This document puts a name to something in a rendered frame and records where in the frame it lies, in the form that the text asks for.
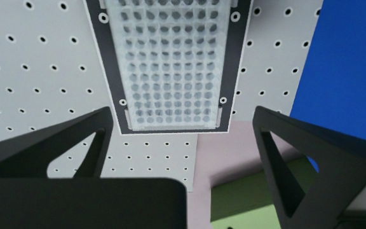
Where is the white well plate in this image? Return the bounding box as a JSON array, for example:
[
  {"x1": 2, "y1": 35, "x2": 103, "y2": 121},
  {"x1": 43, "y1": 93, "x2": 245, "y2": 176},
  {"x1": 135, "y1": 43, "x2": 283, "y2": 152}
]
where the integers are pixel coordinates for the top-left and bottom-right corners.
[{"x1": 104, "y1": 0, "x2": 232, "y2": 131}]

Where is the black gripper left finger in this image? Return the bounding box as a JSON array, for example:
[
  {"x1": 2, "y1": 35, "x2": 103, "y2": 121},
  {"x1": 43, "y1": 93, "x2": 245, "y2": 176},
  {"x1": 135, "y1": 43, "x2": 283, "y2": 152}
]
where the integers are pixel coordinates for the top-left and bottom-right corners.
[{"x1": 0, "y1": 106, "x2": 114, "y2": 178}]

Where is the blue bin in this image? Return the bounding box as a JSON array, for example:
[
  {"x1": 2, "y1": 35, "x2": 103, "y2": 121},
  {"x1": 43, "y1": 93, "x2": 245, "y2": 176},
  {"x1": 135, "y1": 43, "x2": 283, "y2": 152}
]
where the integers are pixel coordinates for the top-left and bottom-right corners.
[{"x1": 290, "y1": 0, "x2": 366, "y2": 139}]

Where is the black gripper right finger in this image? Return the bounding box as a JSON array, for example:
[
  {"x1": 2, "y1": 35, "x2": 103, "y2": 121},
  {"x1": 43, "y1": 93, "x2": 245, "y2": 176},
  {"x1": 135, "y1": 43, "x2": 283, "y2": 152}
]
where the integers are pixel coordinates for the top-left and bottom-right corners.
[{"x1": 252, "y1": 106, "x2": 366, "y2": 229}]

